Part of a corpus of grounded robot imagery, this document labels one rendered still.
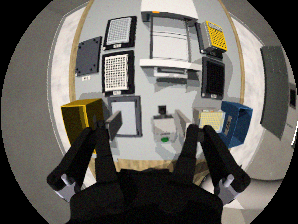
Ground dark blue open bin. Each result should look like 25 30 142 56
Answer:
217 101 253 149

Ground yellow bin with label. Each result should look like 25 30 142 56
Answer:
60 98 104 146

